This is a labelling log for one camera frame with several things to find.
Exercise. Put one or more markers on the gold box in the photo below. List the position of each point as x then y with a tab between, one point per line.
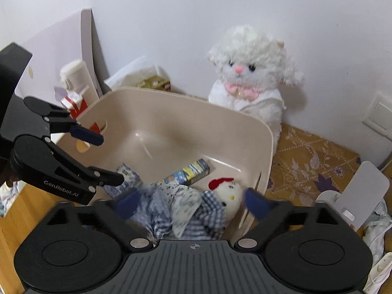
153	82

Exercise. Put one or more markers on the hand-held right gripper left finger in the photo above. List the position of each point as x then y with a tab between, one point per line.
128	204

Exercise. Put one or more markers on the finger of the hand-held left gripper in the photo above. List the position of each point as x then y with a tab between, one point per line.
110	179
88	136

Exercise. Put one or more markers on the pale crumpled cloth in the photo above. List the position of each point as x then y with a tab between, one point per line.
379	229

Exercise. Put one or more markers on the white plastic frame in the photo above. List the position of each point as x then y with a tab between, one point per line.
379	272

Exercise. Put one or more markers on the white plush cat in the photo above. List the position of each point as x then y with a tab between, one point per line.
251	49

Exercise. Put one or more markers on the pale purple board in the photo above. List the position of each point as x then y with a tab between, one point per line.
52	46

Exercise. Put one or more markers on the beige plastic basin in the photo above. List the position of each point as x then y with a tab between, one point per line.
171	122

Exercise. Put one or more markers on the white tissue pack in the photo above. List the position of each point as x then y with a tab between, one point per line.
131	73

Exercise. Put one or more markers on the checkered chicken doll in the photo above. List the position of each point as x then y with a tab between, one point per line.
171	203

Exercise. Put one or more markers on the white wall switch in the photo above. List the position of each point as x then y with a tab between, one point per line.
381	115

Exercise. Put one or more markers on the blue and white packet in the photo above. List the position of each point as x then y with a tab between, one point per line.
130	174

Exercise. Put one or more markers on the red and white carton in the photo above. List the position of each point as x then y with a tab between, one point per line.
75	104

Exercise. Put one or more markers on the blue and yellow box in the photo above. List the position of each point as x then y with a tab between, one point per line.
190	171

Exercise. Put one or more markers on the small red-hat plush doll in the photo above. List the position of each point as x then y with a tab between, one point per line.
229	193

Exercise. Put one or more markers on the wooden desktop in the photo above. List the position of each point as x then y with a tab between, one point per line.
18	223

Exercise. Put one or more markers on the white thermos bottle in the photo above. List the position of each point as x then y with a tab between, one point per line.
79	73

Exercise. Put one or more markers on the white cloth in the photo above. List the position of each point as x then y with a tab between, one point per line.
7	199

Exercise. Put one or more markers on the yellow floral mat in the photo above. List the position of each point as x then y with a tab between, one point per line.
306	159

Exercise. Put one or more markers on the white phone stand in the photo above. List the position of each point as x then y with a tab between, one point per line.
364	183

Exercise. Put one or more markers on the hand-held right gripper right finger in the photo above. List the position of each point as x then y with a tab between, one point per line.
256	204

